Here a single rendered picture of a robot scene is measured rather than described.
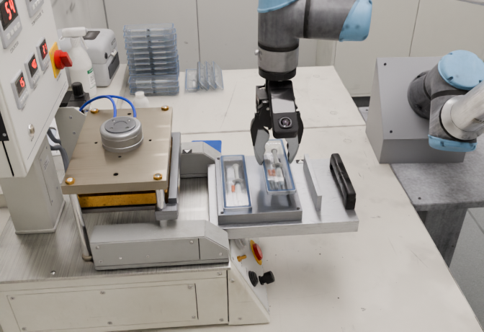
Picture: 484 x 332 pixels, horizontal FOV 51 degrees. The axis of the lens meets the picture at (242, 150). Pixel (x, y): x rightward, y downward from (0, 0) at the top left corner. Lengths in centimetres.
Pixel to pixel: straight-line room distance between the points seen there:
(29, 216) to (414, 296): 83
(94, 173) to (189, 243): 21
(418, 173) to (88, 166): 99
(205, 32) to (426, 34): 142
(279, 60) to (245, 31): 262
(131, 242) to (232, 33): 271
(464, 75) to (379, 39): 190
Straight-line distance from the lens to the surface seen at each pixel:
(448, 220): 186
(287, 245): 127
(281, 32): 89
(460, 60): 143
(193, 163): 116
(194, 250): 95
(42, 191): 105
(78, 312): 109
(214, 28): 351
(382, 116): 156
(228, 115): 180
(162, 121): 106
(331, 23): 88
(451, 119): 133
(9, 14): 86
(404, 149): 158
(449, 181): 158
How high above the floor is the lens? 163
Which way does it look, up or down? 33 degrees down
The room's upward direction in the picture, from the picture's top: straight up
